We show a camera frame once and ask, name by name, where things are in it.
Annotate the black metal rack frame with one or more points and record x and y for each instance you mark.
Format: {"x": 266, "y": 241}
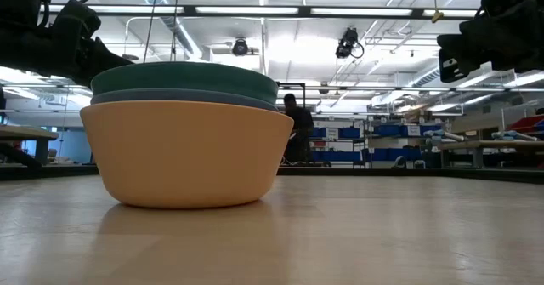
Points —
{"x": 302, "y": 93}

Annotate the blue-grey bowl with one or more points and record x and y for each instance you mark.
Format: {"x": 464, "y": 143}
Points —
{"x": 183, "y": 94}

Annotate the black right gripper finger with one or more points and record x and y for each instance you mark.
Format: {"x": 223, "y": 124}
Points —
{"x": 457, "y": 57}

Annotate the wooden workbench with dark legs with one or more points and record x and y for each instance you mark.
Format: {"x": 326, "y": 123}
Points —
{"x": 25, "y": 134}

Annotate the long wooden workbench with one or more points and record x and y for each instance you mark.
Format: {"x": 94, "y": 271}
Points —
{"x": 493, "y": 145}

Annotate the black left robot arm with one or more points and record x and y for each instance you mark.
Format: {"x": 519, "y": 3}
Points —
{"x": 21, "y": 0}

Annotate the round black ceiling camera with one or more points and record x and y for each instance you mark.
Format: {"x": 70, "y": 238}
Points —
{"x": 240, "y": 47}

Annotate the shelving with blue bins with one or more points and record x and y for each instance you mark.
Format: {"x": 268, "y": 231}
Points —
{"x": 382, "y": 142}

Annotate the dark green bowl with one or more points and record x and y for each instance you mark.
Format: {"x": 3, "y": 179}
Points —
{"x": 183, "y": 78}

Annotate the large orange bowl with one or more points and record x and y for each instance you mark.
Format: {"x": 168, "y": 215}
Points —
{"x": 187, "y": 153}

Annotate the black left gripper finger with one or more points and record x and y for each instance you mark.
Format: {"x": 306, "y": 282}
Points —
{"x": 104, "y": 61}

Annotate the person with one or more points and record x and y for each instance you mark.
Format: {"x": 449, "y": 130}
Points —
{"x": 299, "y": 127}

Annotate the black overhead frame bar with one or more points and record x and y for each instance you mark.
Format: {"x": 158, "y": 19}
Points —
{"x": 246, "y": 9}

